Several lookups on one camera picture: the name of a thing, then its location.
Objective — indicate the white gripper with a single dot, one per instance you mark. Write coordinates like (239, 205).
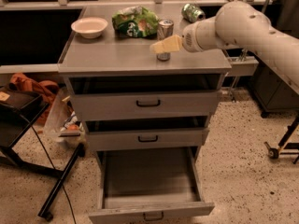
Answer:
(189, 40)

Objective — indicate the silver blue redbull can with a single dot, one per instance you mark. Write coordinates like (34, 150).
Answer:
(164, 30)

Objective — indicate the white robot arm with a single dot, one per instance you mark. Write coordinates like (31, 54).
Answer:
(239, 25)

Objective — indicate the green soda can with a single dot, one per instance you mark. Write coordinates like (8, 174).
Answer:
(192, 13)

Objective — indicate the grey top drawer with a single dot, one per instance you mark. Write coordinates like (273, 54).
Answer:
(137, 97)

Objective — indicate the grey drawer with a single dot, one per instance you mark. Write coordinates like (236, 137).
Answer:
(137, 97)
(149, 185)
(124, 134)

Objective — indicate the grey drawer cabinet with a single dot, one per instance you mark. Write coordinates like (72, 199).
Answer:
(115, 55)

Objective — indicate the grey middle drawer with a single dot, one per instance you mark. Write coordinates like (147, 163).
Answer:
(124, 134)

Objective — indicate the grey bottom drawer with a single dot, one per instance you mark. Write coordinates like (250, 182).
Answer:
(149, 185)

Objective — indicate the green chip bag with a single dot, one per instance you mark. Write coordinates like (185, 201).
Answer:
(136, 22)

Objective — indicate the metal pole stand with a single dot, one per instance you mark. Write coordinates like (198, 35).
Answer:
(242, 58)

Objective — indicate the white bowl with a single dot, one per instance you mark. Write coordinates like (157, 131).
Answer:
(89, 28)

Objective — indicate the dark grey side cabinet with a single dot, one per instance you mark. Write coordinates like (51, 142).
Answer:
(271, 92)

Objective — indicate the orange bag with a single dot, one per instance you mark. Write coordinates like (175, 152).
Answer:
(46, 88)

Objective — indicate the clear plastic bag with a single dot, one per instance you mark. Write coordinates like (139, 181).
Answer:
(60, 115)

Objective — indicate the black wheeled tripod base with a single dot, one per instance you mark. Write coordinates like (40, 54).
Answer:
(285, 146)

